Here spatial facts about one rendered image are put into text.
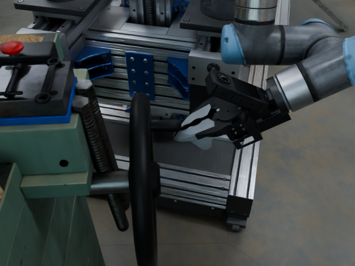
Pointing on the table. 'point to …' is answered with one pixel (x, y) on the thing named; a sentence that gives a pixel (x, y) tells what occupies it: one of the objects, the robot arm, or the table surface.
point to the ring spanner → (47, 81)
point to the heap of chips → (20, 38)
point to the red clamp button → (11, 47)
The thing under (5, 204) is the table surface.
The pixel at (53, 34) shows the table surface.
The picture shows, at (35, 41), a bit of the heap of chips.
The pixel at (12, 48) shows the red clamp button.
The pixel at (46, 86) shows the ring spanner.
